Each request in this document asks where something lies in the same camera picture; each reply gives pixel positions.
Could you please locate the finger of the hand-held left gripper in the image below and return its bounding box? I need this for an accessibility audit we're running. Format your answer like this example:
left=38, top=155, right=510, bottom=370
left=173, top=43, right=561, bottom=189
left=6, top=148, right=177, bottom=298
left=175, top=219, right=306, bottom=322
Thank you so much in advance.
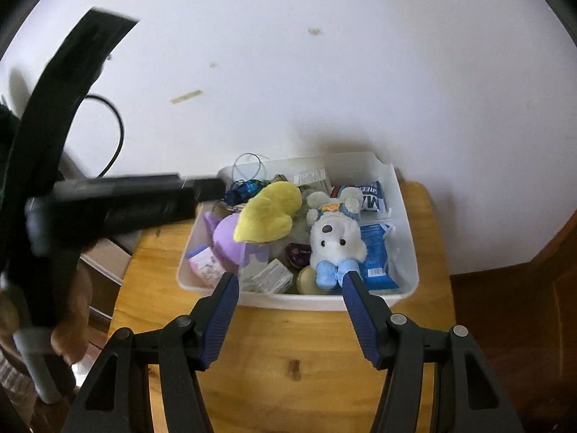
left=27, top=172, right=225, bottom=253

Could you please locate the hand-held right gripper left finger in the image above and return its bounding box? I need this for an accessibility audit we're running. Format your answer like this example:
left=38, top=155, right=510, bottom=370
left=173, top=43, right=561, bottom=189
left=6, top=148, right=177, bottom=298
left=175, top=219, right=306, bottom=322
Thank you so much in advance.
left=61, top=272, right=241, bottom=433

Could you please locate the blue floral pouch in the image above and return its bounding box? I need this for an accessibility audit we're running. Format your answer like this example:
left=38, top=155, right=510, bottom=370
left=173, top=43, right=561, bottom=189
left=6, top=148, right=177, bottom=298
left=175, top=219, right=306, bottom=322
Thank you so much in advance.
left=225, top=180, right=267, bottom=204

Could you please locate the yellow plush toy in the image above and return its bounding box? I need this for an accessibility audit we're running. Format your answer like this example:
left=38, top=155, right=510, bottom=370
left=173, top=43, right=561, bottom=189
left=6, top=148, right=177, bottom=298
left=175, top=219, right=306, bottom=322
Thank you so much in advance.
left=234, top=181, right=303, bottom=243

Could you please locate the thin wire loop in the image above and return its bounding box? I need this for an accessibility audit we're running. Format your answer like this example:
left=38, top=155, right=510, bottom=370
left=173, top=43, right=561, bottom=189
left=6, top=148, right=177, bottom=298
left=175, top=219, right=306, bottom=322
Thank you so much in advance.
left=232, top=152, right=268, bottom=185

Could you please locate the white plastic bin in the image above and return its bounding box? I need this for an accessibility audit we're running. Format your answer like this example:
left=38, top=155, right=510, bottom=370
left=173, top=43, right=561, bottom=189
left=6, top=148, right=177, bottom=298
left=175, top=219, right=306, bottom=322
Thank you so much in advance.
left=176, top=151, right=420, bottom=312

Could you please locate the gold round tin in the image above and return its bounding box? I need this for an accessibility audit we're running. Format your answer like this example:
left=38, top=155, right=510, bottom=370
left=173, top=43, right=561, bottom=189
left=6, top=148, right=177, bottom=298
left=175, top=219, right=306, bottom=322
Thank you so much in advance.
left=296, top=266, right=323, bottom=296

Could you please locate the white barcode box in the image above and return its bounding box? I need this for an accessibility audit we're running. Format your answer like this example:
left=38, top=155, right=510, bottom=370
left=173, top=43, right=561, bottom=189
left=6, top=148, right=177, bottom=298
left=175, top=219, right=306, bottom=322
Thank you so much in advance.
left=241, top=259, right=294, bottom=294

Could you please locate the white paper label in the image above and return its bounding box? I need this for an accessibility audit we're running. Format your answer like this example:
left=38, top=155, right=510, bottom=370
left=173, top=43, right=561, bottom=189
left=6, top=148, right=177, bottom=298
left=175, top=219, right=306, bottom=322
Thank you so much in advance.
left=294, top=168, right=332, bottom=194

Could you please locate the white bear plush toy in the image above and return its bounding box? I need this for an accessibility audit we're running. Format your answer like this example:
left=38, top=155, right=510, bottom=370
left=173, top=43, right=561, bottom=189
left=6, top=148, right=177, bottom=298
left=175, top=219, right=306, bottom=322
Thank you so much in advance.
left=307, top=187, right=368, bottom=292

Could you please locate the wooden door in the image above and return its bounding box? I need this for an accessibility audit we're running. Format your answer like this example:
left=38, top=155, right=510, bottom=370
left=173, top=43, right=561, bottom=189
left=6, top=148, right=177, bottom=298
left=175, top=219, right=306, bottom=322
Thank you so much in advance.
left=451, top=203, right=577, bottom=433

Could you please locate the blue packet in clear wrap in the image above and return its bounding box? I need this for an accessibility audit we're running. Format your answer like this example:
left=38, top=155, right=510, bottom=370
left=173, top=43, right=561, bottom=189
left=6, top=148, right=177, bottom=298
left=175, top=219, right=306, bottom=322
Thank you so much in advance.
left=361, top=223, right=400, bottom=290

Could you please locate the striped cloth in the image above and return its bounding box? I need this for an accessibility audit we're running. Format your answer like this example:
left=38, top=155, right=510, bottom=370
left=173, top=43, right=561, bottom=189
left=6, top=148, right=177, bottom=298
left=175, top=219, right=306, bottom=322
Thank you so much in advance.
left=0, top=347, right=39, bottom=420

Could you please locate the purple plush toy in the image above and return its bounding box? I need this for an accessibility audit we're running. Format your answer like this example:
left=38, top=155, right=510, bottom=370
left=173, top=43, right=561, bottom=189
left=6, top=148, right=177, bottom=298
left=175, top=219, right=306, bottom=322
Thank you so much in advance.
left=203, top=211, right=271, bottom=276

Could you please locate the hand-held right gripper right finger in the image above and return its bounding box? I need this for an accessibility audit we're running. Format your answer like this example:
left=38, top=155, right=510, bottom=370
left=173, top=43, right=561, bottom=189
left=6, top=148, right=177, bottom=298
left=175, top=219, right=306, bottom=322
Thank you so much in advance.
left=341, top=271, right=526, bottom=433

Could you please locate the blue packet with white letters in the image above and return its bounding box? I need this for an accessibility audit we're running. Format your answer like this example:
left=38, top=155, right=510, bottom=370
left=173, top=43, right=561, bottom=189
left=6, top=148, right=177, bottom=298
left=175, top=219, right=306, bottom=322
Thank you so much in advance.
left=334, top=181, right=388, bottom=213

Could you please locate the pink printed packet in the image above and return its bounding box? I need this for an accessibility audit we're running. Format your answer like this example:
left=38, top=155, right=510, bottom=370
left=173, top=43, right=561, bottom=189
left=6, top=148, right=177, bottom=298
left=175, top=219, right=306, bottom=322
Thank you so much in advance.
left=188, top=246, right=226, bottom=287

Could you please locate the person's left hand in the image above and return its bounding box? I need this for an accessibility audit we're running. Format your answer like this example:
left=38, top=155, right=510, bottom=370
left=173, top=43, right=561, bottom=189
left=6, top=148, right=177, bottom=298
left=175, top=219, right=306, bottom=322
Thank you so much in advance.
left=49, top=265, right=93, bottom=365

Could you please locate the black cable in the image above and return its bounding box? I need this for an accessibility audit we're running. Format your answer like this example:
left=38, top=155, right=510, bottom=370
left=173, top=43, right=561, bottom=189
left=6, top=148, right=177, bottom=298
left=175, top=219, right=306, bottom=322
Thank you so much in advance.
left=83, top=94, right=125, bottom=178

